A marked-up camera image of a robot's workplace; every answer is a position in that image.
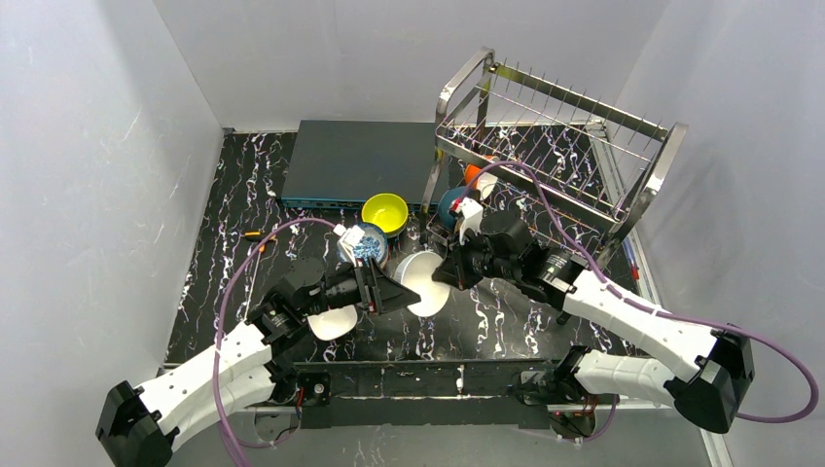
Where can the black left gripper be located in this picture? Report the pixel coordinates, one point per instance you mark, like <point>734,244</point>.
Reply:
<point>372,288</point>

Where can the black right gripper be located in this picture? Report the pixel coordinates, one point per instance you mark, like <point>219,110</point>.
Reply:
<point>459,266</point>

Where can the white round bowl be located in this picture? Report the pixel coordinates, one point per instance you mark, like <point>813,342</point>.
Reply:
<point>415,272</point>

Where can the blue white patterned bowl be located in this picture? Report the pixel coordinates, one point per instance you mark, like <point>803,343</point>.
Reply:
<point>373,244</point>

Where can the orange white bowl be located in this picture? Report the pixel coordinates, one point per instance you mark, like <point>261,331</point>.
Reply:
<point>483,184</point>

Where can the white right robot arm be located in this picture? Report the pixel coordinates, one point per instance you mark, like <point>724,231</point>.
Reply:
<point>702,373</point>

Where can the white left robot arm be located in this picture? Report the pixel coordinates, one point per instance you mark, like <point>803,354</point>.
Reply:
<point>144,425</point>

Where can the stainless steel dish rack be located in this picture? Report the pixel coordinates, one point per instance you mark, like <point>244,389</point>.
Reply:
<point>579,170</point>

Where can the white square bowl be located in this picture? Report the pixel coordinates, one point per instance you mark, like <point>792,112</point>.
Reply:
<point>333,324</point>

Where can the yellow bowl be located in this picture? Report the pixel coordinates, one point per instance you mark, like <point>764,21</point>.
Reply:
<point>389,212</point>

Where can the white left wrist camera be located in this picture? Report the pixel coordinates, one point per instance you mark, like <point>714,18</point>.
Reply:
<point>348,240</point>

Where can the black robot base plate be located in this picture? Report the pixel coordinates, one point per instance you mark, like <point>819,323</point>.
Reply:
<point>417,393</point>

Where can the dark teal network switch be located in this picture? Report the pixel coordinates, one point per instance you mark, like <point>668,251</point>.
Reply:
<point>340,164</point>

